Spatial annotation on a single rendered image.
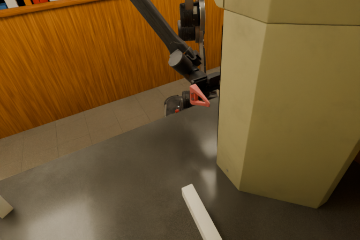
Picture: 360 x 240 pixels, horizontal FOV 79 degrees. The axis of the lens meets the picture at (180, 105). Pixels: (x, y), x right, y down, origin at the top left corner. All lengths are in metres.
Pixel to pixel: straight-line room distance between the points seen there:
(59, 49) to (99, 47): 0.36
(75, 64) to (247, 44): 2.20
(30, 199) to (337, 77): 0.83
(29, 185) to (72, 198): 0.16
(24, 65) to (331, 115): 2.39
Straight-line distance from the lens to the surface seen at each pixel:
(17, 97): 2.66
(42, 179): 0.87
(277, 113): 0.48
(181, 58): 0.70
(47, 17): 2.37
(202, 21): 1.39
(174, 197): 0.68
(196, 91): 0.64
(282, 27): 0.39
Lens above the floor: 1.53
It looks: 38 degrees down
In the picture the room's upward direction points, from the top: 5 degrees counter-clockwise
